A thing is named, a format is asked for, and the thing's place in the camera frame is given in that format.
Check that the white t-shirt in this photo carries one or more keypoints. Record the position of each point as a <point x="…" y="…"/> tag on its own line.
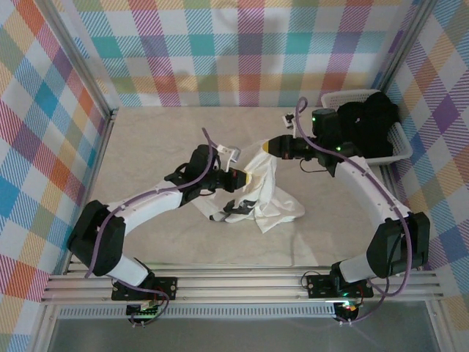
<point x="275" y="205"/>

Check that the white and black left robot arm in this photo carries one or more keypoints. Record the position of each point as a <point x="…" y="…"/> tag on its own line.
<point x="106" y="242"/>

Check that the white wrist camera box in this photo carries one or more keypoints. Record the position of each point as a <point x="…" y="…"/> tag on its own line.
<point x="234" y="153"/>
<point x="289" y="120"/>

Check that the black garment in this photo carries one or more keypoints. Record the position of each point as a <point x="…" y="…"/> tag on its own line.
<point x="370" y="124"/>

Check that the white plastic basket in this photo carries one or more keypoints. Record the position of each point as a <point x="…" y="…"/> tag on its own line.
<point x="401" y="143"/>

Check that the small controller circuit board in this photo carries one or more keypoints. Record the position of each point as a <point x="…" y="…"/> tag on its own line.
<point x="144" y="311"/>
<point x="346" y="308"/>

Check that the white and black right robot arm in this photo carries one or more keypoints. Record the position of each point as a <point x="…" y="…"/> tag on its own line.
<point x="392" y="249"/>

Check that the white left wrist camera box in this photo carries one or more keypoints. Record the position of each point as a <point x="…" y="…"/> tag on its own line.
<point x="234" y="153"/>

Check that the aluminium frame post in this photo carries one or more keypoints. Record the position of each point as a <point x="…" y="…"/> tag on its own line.
<point x="77" y="55"/>
<point x="400" y="55"/>

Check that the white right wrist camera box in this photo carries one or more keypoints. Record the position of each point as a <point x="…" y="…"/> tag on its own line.
<point x="289" y="120"/>

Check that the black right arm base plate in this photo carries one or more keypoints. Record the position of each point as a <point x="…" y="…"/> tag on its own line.
<point x="318" y="286"/>

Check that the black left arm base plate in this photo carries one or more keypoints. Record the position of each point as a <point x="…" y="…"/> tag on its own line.
<point x="166" y="287"/>

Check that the aluminium mounting rail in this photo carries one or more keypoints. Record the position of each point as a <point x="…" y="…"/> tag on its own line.
<point x="238" y="286"/>

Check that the aluminium side rail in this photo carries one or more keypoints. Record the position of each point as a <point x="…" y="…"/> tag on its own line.
<point x="388" y="176"/>
<point x="96" y="176"/>

